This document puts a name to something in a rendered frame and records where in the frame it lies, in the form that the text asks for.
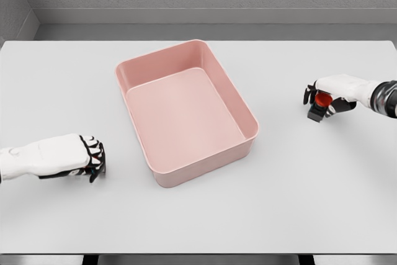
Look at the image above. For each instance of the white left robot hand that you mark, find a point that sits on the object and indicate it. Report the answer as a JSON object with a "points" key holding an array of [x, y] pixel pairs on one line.
{"points": [[59, 153]]}

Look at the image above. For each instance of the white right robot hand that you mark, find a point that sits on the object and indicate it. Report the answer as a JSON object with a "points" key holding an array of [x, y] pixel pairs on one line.
{"points": [[338, 85]]}

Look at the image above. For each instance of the red button industrial switch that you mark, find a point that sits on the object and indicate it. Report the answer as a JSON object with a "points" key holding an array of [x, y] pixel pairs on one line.
{"points": [[319, 103]]}

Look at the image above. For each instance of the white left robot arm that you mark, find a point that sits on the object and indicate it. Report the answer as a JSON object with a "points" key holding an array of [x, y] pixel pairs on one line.
{"points": [[12, 162]]}

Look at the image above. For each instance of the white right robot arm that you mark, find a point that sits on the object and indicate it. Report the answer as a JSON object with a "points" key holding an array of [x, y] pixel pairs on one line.
{"points": [[380, 94]]}

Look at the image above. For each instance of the pink rectangular plastic basket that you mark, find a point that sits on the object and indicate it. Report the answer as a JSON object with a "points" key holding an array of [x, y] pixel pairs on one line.
{"points": [[186, 113]]}

